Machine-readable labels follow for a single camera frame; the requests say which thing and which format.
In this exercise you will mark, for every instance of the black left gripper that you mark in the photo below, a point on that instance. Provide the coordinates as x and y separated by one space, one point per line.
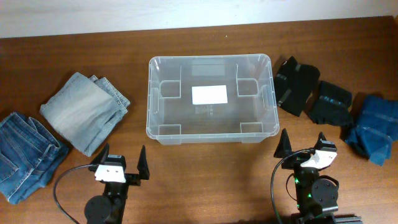
135 178

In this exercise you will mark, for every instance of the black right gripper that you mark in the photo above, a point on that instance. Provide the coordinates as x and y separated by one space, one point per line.
283 149

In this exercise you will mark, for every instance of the small black garment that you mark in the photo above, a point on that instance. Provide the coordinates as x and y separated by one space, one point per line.
331 106

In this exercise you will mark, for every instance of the light blue jeans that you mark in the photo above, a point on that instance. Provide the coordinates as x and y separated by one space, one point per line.
85 110

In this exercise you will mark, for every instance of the large black garment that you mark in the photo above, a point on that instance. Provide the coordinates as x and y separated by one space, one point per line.
293 85

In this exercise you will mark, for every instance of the teal blue garment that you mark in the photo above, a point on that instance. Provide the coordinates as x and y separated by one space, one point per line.
375 129

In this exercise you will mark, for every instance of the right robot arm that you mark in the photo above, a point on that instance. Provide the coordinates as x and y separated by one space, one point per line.
316 195

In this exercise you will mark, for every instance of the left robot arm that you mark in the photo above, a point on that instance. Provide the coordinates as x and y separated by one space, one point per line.
109 206

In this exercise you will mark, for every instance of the clear plastic storage bin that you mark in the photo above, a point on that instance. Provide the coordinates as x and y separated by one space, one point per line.
249 116

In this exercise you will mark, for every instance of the dark blue folded jeans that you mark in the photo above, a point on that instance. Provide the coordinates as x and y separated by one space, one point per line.
30 154

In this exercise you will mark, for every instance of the white label in bin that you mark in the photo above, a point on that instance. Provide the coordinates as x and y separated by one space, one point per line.
209 95

